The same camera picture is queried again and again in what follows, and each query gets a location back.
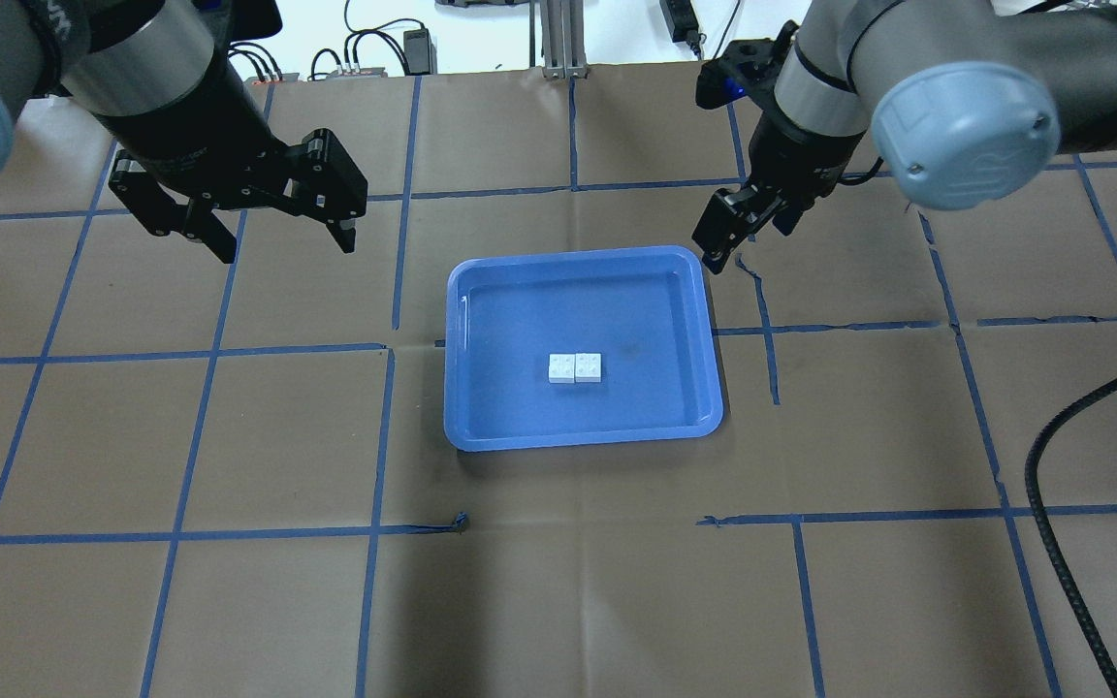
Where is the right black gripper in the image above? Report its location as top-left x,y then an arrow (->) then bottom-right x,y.
693,37 -> 872,275

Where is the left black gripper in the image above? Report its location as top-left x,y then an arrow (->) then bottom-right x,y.
94,52 -> 367,265

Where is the white block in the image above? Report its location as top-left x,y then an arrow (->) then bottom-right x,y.
547,353 -> 576,384
573,353 -> 603,383

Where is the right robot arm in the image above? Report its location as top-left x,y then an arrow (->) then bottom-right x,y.
693,1 -> 1117,272

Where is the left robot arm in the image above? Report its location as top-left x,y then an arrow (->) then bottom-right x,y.
0,1 -> 367,264

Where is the blue plastic tray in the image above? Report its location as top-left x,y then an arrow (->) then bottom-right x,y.
443,243 -> 725,452

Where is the black power adapter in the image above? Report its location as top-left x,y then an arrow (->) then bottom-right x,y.
402,28 -> 437,76

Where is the aluminium frame post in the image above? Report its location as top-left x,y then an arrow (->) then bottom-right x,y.
529,1 -> 589,80

